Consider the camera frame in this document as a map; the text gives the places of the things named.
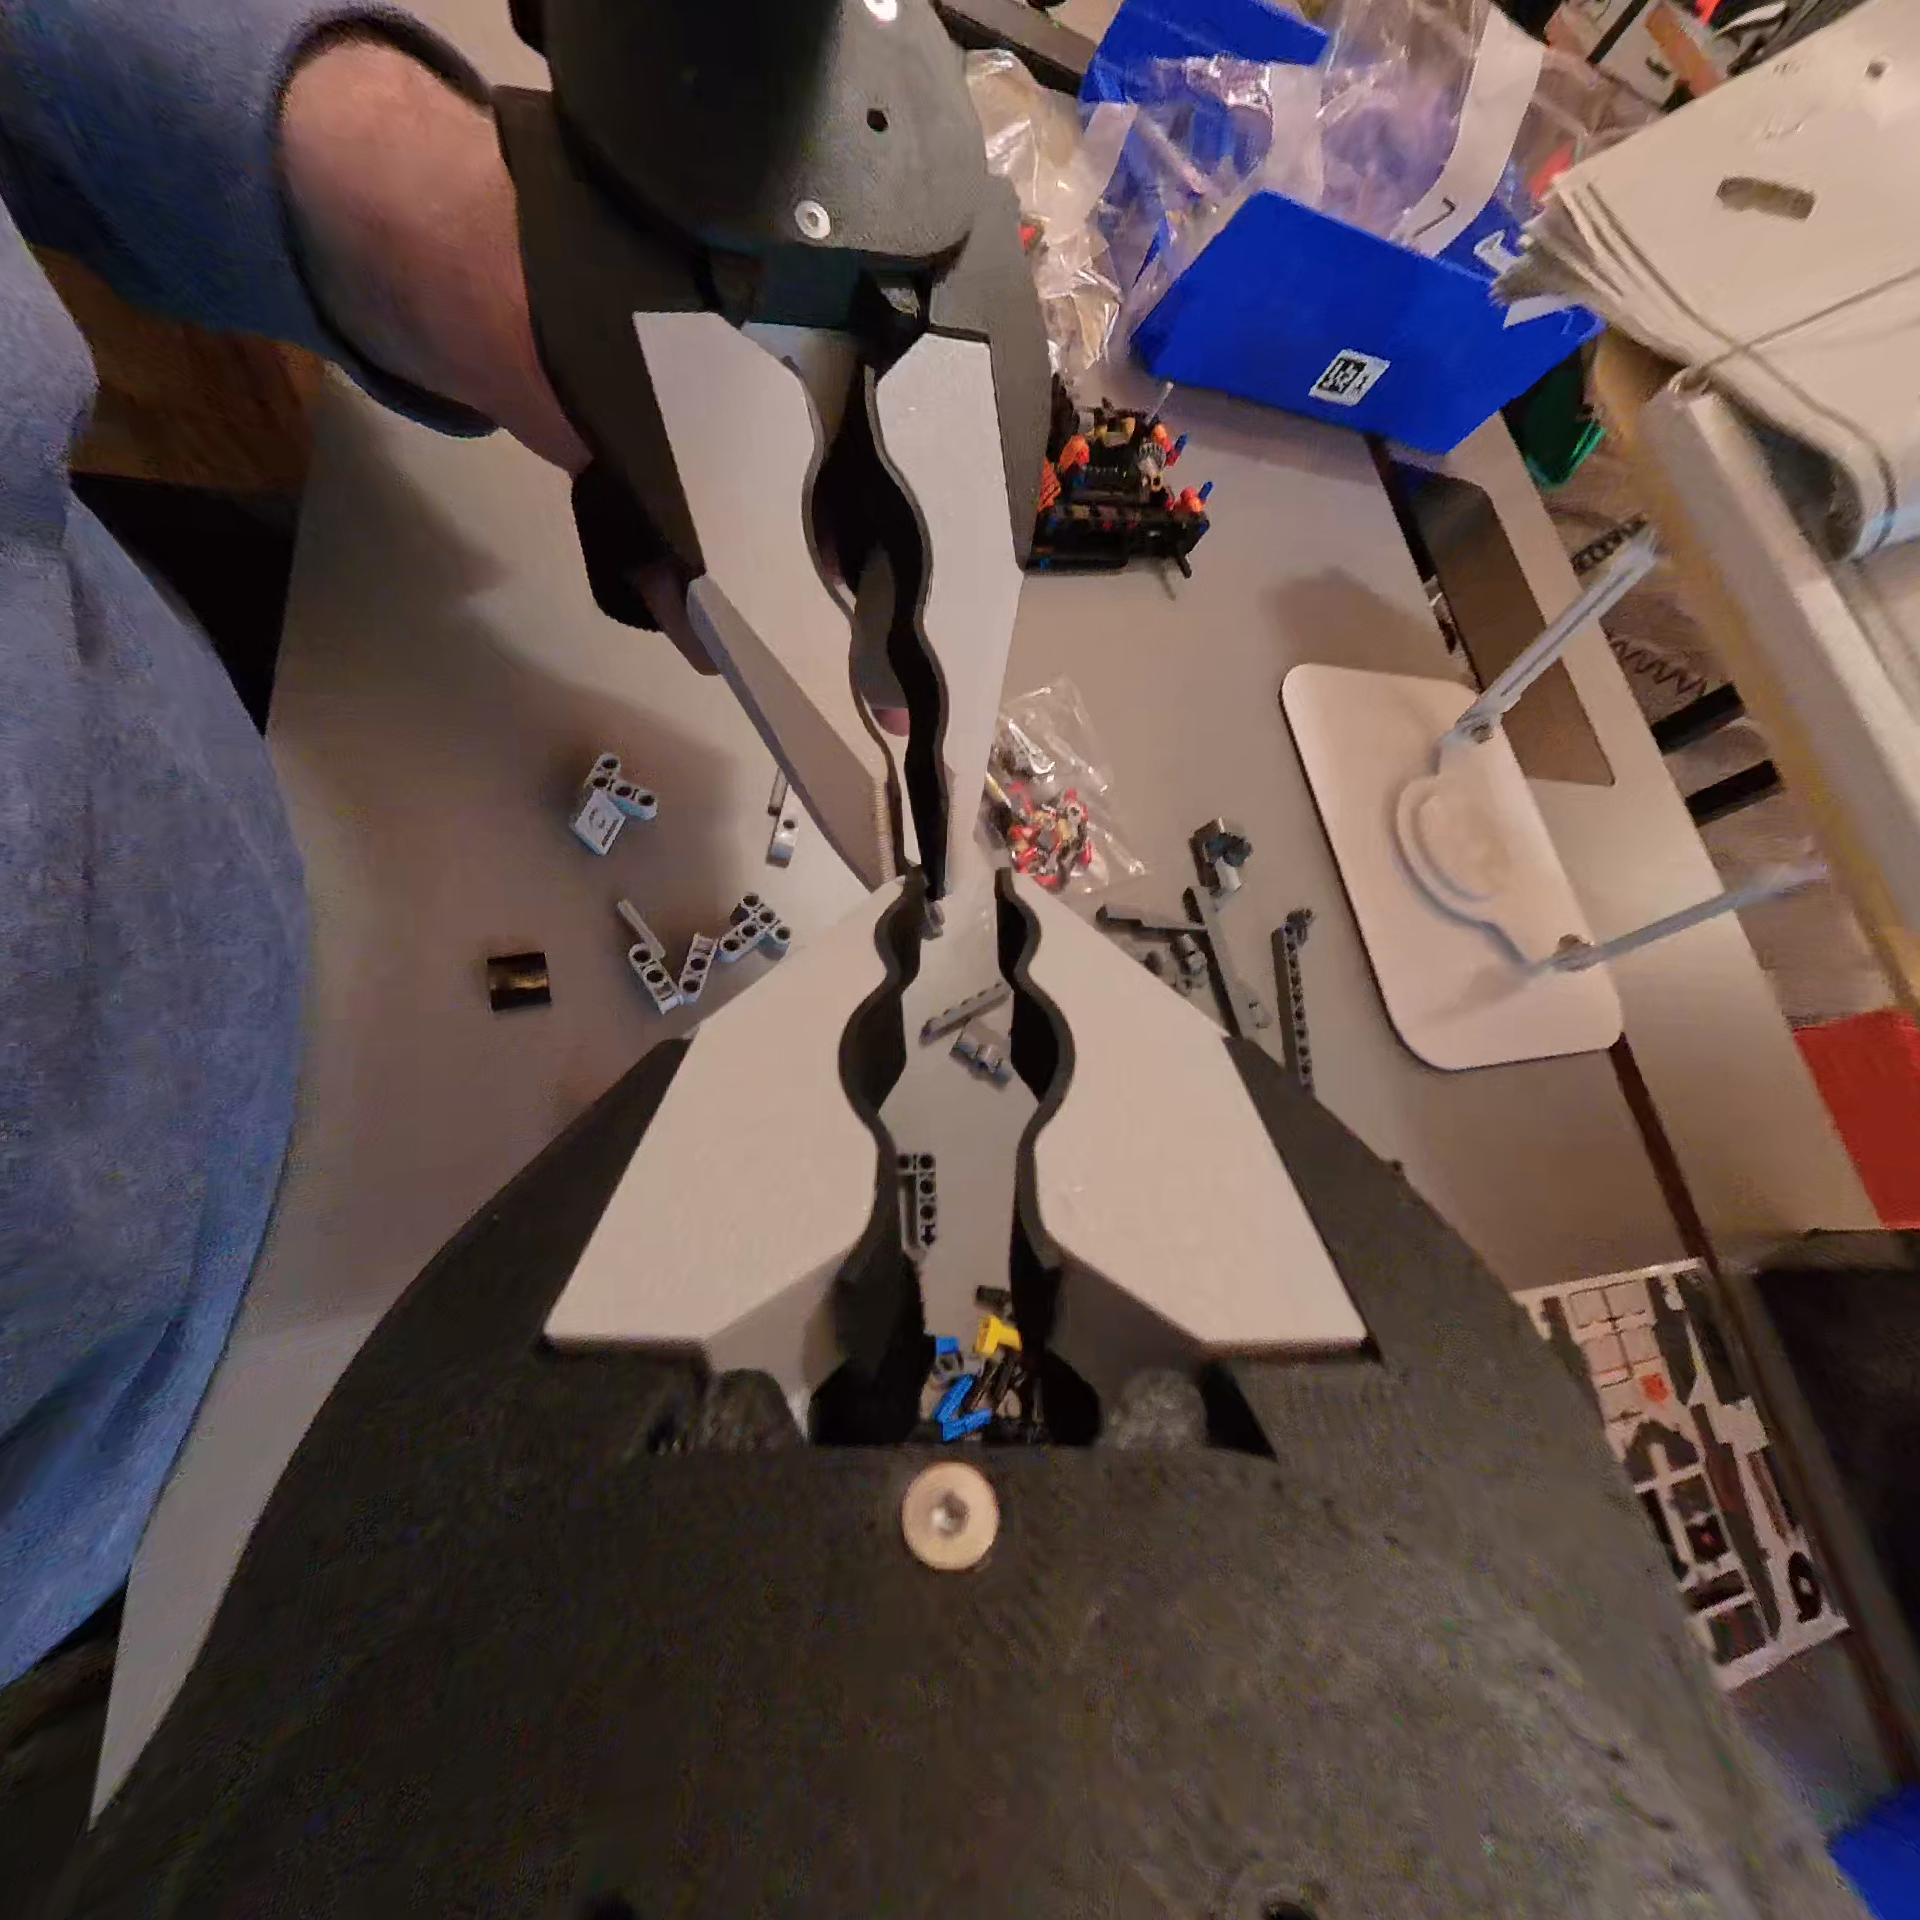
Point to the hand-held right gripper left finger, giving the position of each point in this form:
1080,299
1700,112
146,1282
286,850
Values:
721,1172

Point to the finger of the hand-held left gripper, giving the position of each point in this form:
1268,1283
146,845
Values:
968,524
734,482

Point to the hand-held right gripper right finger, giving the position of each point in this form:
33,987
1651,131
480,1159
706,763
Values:
1185,1184

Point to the pile of coloured lego pins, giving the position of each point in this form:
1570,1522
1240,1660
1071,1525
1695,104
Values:
975,1381

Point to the person's left forearm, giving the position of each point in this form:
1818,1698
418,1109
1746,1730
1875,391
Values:
148,150

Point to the partly built lego model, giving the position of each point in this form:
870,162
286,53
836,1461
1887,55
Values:
1118,482

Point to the dark grey lego L beam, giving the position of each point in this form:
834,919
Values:
916,1202

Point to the light grey bent lego beam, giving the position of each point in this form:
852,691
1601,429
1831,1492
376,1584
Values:
656,979

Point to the long black lego beam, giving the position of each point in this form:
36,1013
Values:
1291,997

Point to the light grey lego tube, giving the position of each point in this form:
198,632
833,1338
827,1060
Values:
639,926

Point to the thin grey lego beam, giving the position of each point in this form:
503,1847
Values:
968,1013

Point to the black curved lego brick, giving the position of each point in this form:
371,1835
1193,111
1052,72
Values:
518,979

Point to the clear bag of lego pieces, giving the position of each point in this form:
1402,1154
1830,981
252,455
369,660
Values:
1049,834

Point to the light grey square lego plate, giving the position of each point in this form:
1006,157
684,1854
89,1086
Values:
596,826

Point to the person's left hand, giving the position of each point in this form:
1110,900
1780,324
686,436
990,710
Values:
420,271

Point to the white book stand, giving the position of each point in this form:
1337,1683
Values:
1380,840

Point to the blue storage bin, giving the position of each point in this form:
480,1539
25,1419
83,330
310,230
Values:
1319,300

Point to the sticker sheet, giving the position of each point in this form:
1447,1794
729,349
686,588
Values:
1680,1442

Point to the person's blue sweater torso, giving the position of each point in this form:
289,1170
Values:
135,1050

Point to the red plastic bin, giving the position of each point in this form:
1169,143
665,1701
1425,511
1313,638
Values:
1868,1109

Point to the open instruction booklet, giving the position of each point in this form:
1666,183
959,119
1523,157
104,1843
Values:
1723,271

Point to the blue plastic container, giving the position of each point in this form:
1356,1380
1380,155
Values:
1881,1862

